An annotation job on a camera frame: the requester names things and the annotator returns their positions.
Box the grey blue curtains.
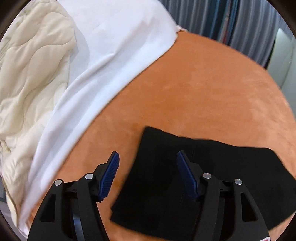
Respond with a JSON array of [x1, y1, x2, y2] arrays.
[[161, 0, 293, 67]]

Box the black pants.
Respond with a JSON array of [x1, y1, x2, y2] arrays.
[[110, 126, 295, 240]]

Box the cream quilted comforter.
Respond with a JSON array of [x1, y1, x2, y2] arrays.
[[1, 1, 76, 225]]

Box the white bed sheet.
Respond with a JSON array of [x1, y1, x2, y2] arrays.
[[18, 1, 179, 235]]

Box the orange plush bed blanket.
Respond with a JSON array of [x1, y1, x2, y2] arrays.
[[56, 32, 295, 240]]

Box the white leaning board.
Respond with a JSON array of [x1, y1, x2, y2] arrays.
[[266, 27, 296, 98]]

